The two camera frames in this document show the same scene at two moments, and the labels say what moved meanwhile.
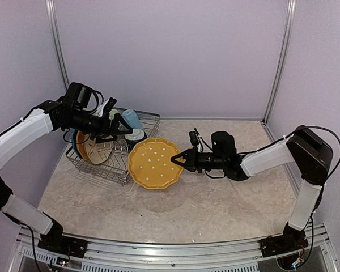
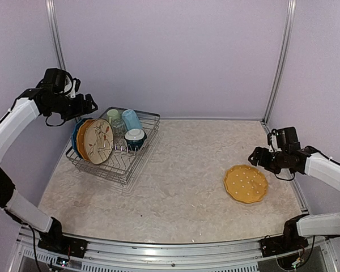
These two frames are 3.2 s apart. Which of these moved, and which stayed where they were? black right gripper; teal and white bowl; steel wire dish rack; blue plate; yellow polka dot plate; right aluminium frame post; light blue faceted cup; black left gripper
Moved: black left gripper; black right gripper; yellow polka dot plate
Stayed: light blue faceted cup; blue plate; right aluminium frame post; teal and white bowl; steel wire dish rack
